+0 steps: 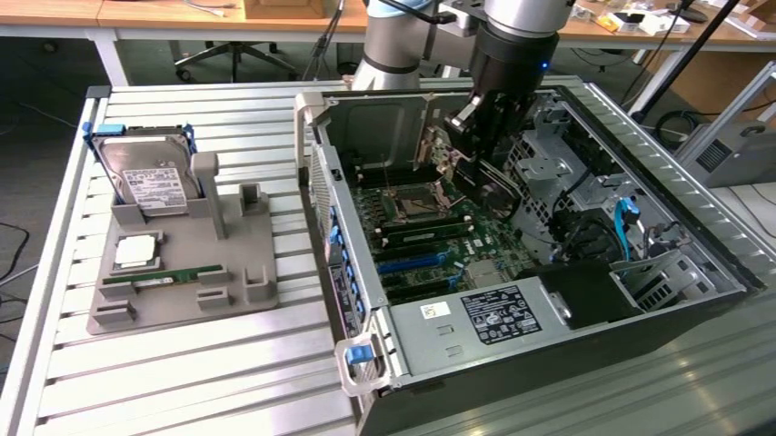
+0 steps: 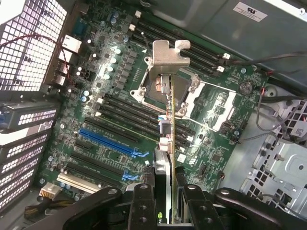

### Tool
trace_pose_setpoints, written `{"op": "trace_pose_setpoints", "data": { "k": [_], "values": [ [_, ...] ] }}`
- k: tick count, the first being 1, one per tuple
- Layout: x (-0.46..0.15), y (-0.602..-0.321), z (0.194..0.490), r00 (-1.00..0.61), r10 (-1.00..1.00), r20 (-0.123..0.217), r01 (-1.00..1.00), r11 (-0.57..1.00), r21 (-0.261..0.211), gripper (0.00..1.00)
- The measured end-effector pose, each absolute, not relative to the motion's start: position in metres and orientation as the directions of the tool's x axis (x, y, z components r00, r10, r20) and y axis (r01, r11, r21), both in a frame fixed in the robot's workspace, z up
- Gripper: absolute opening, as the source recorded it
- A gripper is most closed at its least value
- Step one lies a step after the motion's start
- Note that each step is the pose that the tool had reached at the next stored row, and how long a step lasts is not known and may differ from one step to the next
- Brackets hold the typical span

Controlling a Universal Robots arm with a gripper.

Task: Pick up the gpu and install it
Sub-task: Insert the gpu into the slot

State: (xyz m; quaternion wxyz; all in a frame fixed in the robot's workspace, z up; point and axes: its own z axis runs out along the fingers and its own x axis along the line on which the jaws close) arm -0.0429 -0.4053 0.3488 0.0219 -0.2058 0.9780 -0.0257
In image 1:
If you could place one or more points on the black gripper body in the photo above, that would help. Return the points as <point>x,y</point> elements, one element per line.
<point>516,59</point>

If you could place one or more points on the graphics card with metal bracket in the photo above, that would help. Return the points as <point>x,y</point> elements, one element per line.
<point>494,195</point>

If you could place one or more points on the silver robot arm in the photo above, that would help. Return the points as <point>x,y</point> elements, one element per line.
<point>387,45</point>

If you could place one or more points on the silver drive cage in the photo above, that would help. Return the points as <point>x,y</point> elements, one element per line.
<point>545,170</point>

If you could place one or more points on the metal socket cover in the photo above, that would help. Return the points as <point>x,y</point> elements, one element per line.
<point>445,193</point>

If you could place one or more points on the thin locking lever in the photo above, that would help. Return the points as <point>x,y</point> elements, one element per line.
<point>386,177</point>

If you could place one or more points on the CPU socket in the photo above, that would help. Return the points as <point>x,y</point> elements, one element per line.
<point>415,204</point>

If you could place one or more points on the small white box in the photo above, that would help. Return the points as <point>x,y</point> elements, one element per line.
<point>661,25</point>

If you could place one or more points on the green motherboard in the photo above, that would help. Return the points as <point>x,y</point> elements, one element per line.
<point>478,240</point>

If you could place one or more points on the black RAM stick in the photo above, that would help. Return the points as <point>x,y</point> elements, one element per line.
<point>425,236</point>

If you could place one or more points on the black tripod pole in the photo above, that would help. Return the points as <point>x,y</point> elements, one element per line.
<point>695,45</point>

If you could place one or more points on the silver chipset heatsink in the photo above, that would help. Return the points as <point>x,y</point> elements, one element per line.
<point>485,272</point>

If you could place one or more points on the blue expansion slot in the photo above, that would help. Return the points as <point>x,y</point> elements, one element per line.
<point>411,263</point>

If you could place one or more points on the blue card retention clip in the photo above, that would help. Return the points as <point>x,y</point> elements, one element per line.
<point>345,257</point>
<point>334,237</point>
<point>333,217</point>
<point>350,274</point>
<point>361,310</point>
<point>355,291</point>

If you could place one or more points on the black plastic shroud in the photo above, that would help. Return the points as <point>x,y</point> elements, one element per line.
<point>582,295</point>

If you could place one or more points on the cardboard box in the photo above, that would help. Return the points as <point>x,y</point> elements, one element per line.
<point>285,9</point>

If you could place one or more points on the gray metal cabinet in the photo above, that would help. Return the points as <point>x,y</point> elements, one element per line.
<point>740,154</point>

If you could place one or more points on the silver disk bay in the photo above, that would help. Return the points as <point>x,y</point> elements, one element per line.
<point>667,281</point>

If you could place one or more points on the black office chair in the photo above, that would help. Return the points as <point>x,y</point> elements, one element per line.
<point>232,56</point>

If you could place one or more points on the gray power supply unit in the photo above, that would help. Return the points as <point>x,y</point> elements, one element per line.
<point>425,345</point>

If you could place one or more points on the blue case latch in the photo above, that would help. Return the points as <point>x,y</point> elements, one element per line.
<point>357,355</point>

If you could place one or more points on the gray parts rack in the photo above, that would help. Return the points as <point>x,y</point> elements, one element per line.
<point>182,245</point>

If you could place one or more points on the hard disk with blue carrier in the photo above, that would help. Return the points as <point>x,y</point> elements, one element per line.
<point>151,181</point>

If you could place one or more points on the green RAM stick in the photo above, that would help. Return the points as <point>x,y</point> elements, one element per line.
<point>175,275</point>

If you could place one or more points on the silver CPU chip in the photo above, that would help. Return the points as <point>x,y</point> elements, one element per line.
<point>136,252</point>

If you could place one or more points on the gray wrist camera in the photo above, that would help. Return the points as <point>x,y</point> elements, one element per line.
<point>464,18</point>

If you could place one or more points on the wooden desk with white frame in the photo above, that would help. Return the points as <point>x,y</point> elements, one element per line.
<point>606,38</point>
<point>60,13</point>

